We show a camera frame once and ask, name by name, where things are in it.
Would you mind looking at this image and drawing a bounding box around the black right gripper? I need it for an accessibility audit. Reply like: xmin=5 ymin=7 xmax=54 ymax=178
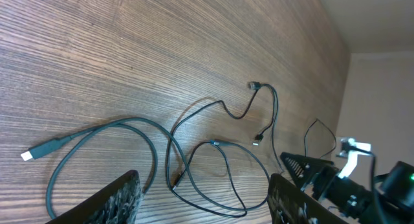
xmin=280 ymin=152 xmax=339 ymax=200

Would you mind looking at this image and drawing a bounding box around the thick black USB-C cable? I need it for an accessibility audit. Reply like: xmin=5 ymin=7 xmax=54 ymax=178
xmin=19 ymin=117 xmax=271 ymax=220

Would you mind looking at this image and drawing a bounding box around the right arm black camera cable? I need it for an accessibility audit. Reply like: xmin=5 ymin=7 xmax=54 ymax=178
xmin=303 ymin=118 xmax=389 ymax=224

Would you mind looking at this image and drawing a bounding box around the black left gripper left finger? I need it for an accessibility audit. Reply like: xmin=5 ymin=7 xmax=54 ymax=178
xmin=50 ymin=170 xmax=144 ymax=224

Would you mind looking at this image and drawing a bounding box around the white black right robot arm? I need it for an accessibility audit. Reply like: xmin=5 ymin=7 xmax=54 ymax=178
xmin=281 ymin=152 xmax=413 ymax=223

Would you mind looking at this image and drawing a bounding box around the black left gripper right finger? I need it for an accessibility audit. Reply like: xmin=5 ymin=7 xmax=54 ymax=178
xmin=267 ymin=174 xmax=345 ymax=224

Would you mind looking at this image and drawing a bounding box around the thin black USB cable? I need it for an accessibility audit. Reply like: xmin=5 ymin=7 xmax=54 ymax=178
xmin=165 ymin=81 xmax=279 ymax=218

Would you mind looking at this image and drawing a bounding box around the black micro USB cable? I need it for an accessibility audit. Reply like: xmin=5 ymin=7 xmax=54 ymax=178
xmin=171 ymin=139 xmax=271 ymax=215

